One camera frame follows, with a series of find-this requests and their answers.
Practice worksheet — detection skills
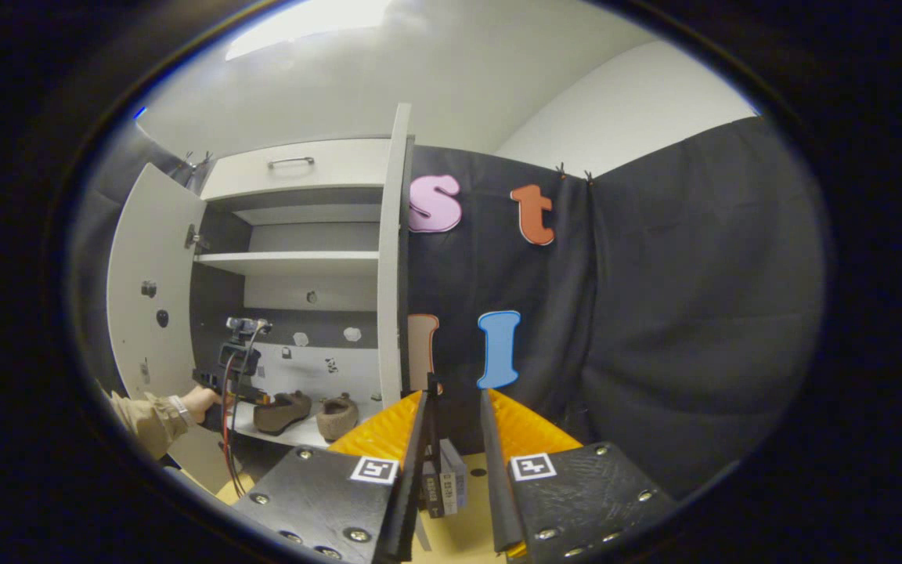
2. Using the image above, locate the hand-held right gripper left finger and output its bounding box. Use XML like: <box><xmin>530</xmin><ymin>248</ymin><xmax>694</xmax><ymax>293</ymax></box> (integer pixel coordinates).
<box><xmin>232</xmin><ymin>389</ymin><xmax>430</xmax><ymax>564</ymax></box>

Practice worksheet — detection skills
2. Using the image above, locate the brown fuzzy shoe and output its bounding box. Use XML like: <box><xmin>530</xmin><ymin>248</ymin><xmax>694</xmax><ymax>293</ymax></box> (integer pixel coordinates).
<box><xmin>316</xmin><ymin>393</ymin><xmax>360</xmax><ymax>442</ymax></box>
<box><xmin>253</xmin><ymin>391</ymin><xmax>313</xmax><ymax>436</ymax></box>

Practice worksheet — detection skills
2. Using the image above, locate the black backdrop cloth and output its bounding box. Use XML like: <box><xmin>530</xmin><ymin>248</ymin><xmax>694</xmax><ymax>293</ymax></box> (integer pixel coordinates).
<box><xmin>71</xmin><ymin>129</ymin><xmax>213</xmax><ymax>392</ymax></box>
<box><xmin>404</xmin><ymin>116</ymin><xmax>828</xmax><ymax>502</ymax></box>

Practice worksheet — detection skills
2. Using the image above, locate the grey labelled box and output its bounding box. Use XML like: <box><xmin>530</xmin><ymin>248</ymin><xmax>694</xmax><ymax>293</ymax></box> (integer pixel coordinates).
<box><xmin>418</xmin><ymin>439</ymin><xmax>469</xmax><ymax>519</ymax></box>

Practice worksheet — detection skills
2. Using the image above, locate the white cabinet drawer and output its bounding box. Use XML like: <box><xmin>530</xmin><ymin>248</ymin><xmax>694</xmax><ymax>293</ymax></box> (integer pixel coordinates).
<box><xmin>199</xmin><ymin>139</ymin><xmax>394</xmax><ymax>201</ymax></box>

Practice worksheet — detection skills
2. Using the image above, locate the white shoe cabinet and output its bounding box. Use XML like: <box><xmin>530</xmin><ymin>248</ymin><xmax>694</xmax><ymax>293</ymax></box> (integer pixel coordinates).
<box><xmin>106</xmin><ymin>102</ymin><xmax>417</xmax><ymax>494</ymax></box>

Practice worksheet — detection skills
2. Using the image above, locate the red cable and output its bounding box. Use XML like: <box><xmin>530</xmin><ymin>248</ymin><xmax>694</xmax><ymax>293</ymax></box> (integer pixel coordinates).
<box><xmin>219</xmin><ymin>352</ymin><xmax>247</xmax><ymax>499</ymax></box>

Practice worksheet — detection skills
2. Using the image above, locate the thin black stand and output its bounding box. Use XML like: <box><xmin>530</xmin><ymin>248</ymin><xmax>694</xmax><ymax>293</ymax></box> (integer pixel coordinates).
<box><xmin>424</xmin><ymin>374</ymin><xmax>444</xmax><ymax>471</ymax></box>

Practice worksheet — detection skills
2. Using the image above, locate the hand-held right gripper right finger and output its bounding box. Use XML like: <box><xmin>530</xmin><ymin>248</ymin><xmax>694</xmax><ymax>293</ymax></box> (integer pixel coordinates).
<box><xmin>481</xmin><ymin>389</ymin><xmax>675</xmax><ymax>561</ymax></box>

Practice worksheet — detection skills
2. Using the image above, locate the black cable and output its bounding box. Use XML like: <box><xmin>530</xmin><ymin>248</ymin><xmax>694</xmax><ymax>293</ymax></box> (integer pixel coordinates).
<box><xmin>228</xmin><ymin>321</ymin><xmax>272</xmax><ymax>496</ymax></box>

